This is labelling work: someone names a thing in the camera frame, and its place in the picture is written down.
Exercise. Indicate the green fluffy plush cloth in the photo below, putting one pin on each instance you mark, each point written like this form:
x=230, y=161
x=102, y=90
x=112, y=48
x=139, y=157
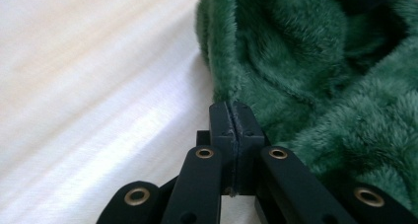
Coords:
x=312, y=86

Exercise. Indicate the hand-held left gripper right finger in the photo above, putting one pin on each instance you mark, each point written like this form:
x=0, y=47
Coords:
x=249, y=135

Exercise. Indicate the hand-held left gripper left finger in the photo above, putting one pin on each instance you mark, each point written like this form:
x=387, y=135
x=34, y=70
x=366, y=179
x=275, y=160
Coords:
x=222, y=132

